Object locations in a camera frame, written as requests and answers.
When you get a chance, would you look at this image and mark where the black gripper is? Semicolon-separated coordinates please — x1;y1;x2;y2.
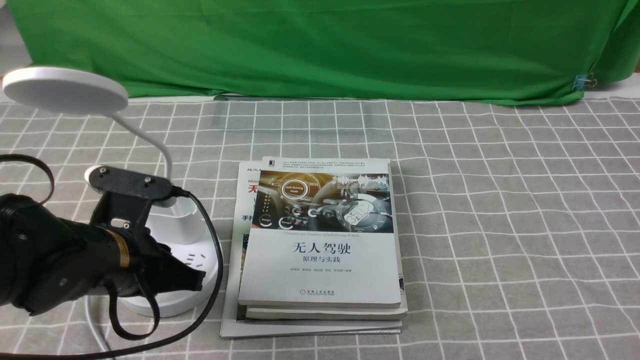
102;226;206;298

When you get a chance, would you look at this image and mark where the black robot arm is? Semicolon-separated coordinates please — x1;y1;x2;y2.
1;194;206;316

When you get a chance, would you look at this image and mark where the white desk lamp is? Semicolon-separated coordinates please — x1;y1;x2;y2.
2;66;223;318

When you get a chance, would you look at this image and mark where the bottom thin magazine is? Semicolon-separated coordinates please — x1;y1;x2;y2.
220;161;403;339

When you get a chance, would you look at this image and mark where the top white self-driving book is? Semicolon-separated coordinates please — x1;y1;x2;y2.
238;156;403;309

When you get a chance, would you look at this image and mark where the grey checkered tablecloth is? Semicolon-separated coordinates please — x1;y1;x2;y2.
0;96;640;360

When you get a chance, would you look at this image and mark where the green backdrop cloth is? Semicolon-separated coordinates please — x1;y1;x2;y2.
6;0;639;106

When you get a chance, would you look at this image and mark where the blue binder clip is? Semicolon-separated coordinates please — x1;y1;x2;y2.
571;73;598;92

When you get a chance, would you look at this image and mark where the black camera cable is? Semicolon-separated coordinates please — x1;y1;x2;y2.
0;154;224;360

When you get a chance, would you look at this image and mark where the white lamp power cable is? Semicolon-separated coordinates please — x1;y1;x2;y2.
85;296;113;360

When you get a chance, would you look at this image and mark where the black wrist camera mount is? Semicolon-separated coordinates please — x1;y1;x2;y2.
84;165;177;237

